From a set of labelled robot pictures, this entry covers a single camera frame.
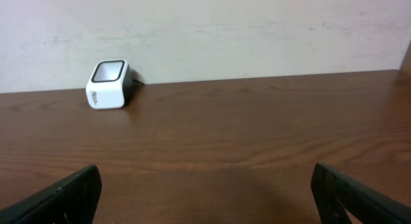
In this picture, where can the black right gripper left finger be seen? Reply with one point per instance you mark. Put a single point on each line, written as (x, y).
(73, 199)

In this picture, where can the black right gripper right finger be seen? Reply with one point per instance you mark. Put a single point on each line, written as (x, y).
(336, 194)

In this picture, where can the white barcode scanner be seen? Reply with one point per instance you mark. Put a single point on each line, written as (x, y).
(110, 85)

